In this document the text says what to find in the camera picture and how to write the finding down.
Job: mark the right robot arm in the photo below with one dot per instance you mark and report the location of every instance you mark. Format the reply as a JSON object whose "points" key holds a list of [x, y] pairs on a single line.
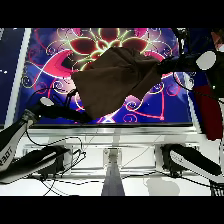
{"points": [[196, 163]]}

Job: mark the brown garment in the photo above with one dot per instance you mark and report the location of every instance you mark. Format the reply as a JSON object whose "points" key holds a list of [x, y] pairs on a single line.
{"points": [[113, 83]]}

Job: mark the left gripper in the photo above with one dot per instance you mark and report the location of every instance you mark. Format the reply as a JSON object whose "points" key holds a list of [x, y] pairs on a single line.
{"points": [[81, 117]]}

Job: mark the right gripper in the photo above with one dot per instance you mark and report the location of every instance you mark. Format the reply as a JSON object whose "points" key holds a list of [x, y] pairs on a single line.
{"points": [[167, 65]]}

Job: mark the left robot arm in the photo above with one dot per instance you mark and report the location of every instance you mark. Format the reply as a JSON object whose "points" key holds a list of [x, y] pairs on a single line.
{"points": [[13, 136]]}

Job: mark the silver frame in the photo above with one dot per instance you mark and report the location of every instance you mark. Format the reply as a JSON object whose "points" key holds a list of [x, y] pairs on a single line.
{"points": [[113, 132]]}

